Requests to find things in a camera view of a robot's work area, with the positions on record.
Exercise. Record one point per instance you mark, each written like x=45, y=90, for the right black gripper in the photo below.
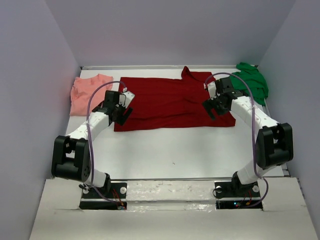
x=213, y=106

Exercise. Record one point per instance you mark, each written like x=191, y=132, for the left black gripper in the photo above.
x=122, y=112

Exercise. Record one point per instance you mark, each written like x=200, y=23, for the red t shirt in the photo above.
x=171, y=103

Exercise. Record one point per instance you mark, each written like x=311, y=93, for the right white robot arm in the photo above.
x=272, y=141

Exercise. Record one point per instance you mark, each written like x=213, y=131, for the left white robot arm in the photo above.
x=73, y=154

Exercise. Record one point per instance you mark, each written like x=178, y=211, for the green t shirt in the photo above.
x=254, y=80

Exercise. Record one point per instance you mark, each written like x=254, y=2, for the pink t shirt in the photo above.
x=82, y=90

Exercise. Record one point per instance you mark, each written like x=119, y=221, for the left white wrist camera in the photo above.
x=125, y=98

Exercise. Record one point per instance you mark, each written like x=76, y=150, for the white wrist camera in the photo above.
x=211, y=89
x=125, y=98

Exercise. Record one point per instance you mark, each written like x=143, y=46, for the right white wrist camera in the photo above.
x=211, y=89

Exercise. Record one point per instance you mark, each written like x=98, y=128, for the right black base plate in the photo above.
x=228, y=198

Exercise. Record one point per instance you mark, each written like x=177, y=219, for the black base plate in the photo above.
x=113, y=200
x=228, y=198

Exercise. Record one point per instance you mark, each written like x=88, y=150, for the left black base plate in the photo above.
x=113, y=200

